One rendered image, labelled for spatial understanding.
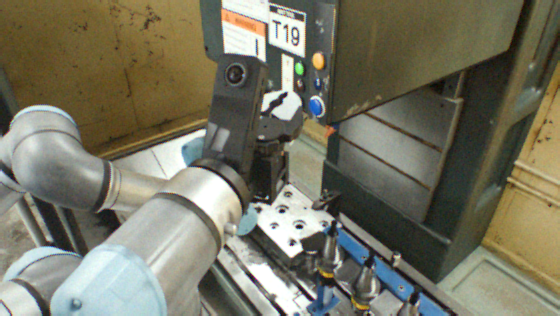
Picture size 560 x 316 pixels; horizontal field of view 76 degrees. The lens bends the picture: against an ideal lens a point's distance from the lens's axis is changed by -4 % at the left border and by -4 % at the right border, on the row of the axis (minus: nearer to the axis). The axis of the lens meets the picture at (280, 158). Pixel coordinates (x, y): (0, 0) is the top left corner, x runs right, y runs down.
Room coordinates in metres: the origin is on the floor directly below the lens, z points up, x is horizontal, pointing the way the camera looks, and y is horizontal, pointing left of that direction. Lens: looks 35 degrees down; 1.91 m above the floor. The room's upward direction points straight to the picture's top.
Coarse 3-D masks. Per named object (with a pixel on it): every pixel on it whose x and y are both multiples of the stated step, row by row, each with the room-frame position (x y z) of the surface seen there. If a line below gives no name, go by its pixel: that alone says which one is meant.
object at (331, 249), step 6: (330, 240) 0.58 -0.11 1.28; (336, 240) 0.58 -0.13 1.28; (324, 246) 0.59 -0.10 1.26; (330, 246) 0.57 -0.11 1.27; (336, 246) 0.58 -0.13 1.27; (324, 252) 0.58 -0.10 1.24; (330, 252) 0.57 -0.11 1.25; (336, 252) 0.57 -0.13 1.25; (330, 258) 0.57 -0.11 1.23; (336, 258) 0.57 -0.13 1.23
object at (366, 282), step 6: (366, 264) 0.50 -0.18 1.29; (360, 270) 0.51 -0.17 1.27; (366, 270) 0.49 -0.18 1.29; (372, 270) 0.49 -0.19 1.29; (360, 276) 0.50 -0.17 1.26; (366, 276) 0.49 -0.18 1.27; (372, 276) 0.49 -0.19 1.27; (360, 282) 0.49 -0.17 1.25; (366, 282) 0.49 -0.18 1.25; (372, 282) 0.49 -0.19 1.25; (360, 288) 0.49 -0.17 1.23; (366, 288) 0.48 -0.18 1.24; (372, 288) 0.48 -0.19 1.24
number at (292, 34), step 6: (282, 24) 0.64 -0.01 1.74; (288, 24) 0.63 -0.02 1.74; (294, 24) 0.62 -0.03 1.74; (282, 30) 0.64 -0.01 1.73; (288, 30) 0.63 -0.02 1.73; (294, 30) 0.62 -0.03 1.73; (300, 30) 0.61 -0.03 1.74; (282, 36) 0.64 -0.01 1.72; (288, 36) 0.63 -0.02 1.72; (294, 36) 0.62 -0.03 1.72; (300, 36) 0.61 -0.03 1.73; (282, 42) 0.64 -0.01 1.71; (288, 42) 0.63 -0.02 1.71; (294, 42) 0.62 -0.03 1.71; (300, 42) 0.61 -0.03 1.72; (294, 48) 0.62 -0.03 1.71; (300, 48) 0.61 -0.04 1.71
